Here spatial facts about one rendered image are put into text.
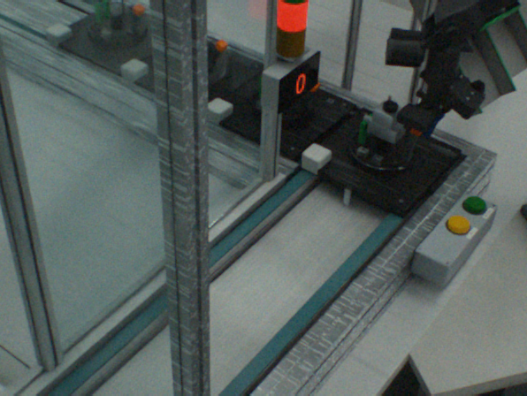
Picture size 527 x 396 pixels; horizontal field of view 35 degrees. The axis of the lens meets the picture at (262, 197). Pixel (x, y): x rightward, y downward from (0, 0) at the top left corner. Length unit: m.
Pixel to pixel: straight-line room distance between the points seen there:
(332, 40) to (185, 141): 1.64
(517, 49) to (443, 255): 0.66
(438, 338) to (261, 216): 0.39
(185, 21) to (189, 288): 0.28
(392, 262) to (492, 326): 0.22
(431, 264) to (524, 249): 0.27
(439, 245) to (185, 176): 0.93
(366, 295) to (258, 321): 0.19
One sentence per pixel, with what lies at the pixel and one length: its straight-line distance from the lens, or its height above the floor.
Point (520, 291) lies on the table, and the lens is 1.66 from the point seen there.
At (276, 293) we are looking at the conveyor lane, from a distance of 1.48.
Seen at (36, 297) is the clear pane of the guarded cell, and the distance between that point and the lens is 0.63.
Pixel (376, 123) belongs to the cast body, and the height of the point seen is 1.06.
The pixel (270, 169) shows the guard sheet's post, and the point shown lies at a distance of 1.61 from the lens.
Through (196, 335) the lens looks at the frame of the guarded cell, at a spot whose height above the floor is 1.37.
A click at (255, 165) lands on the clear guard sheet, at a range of 1.58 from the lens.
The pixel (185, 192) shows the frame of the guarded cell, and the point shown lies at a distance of 0.69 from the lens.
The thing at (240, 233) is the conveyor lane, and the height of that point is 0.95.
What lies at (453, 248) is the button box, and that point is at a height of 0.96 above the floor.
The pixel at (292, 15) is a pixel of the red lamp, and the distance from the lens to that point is 1.40.
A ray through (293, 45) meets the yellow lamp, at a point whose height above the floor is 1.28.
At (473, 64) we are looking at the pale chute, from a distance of 1.88.
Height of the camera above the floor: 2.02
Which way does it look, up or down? 42 degrees down
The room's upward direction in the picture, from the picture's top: 3 degrees clockwise
